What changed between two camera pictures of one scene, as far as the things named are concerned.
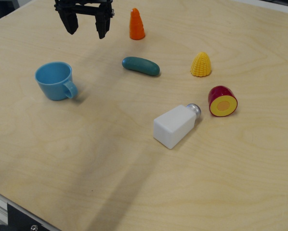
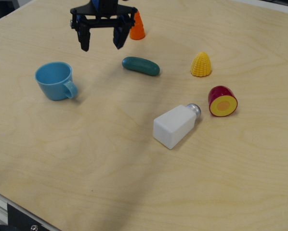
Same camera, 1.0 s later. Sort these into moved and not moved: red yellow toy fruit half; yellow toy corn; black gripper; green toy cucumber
Moved: black gripper
Not moved: yellow toy corn; red yellow toy fruit half; green toy cucumber
